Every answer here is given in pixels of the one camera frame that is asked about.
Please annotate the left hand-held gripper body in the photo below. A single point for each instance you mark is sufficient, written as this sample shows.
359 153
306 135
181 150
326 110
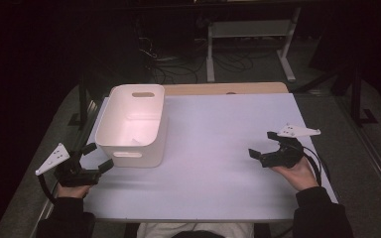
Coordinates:
76 175

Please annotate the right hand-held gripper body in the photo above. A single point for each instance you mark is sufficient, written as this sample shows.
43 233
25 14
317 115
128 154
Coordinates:
286 155

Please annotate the white plastic storage bin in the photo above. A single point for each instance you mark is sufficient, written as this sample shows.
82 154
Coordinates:
139 115

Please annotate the person's left hand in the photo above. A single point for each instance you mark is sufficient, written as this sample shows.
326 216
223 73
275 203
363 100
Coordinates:
72 191

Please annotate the person's right hand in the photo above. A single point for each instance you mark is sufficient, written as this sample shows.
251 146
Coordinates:
299 175

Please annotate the black metal stand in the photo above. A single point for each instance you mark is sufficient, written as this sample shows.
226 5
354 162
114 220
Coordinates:
360 99
84 99

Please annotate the person's white clothing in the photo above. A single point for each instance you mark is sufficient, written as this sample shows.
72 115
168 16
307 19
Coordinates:
195 228

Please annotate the white metal desk frame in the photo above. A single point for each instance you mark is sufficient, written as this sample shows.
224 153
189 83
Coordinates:
251 29

